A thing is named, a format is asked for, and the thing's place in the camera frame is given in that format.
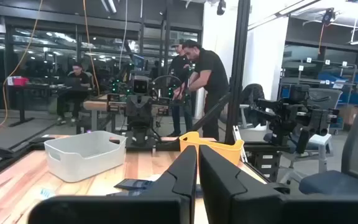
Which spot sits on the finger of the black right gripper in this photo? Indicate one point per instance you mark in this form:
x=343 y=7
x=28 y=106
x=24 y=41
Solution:
x=145 y=109
x=132 y=109

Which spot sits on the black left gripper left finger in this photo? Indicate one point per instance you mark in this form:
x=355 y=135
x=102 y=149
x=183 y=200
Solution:
x=154 y=208

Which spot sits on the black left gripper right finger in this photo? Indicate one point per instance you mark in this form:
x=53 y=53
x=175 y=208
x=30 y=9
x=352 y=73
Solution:
x=244 y=202

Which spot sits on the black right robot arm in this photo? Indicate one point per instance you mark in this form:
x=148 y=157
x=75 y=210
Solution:
x=140 y=137

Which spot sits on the background robot station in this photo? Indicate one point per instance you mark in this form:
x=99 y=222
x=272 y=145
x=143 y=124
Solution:
x=114 y=85

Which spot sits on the background wooden workbench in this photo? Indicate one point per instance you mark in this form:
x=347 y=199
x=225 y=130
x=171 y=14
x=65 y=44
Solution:
x=95 y=105

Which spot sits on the person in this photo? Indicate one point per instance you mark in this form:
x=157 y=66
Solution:
x=211 y=77
x=179 y=68
x=73 y=87

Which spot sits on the black control box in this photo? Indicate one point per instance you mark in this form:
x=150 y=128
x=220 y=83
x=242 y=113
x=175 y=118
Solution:
x=266 y=158

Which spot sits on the yellow plastic bin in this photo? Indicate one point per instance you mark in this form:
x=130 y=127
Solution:
x=225 y=151

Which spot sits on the white plastic bin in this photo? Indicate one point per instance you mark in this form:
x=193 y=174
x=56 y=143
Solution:
x=82 y=158

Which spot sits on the black office desk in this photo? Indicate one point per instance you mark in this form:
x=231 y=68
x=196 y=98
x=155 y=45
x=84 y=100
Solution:
x=36 y=88

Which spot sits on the white stool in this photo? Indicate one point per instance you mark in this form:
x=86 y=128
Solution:
x=319 y=143

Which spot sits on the red box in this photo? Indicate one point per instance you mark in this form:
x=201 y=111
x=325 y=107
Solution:
x=20 y=81

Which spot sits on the background black robot arms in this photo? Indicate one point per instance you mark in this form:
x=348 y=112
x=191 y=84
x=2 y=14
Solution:
x=291 y=115

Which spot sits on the grey mesh chair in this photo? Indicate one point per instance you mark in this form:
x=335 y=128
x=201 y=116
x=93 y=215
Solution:
x=325 y=96

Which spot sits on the shelf with blue bins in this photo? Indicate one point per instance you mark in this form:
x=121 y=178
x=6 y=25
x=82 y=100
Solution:
x=331 y=77

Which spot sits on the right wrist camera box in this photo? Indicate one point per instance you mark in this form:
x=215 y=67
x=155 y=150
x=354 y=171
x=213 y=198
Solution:
x=141 y=85

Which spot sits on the white metal bracket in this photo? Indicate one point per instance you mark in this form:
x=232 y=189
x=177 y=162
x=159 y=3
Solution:
x=239 y=141

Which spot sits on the black diagonal frame brace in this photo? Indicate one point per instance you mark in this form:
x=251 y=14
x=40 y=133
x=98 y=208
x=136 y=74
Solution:
x=210 y=113

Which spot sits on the black frame post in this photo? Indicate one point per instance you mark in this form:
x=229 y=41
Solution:
x=238 y=77

